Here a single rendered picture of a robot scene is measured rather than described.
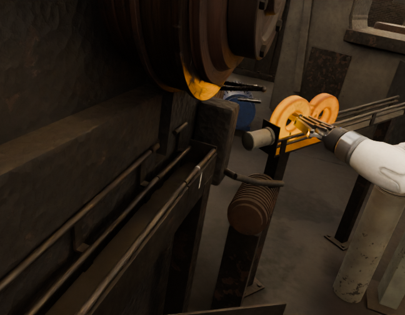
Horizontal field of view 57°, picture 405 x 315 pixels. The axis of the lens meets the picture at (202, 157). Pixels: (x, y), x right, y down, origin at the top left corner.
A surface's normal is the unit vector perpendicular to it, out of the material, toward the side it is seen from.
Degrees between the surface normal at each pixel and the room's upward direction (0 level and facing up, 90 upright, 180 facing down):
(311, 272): 0
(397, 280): 90
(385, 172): 80
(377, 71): 90
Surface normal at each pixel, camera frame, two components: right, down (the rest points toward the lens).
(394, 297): -0.34, 0.37
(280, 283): 0.15, -0.88
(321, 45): -0.55, 0.29
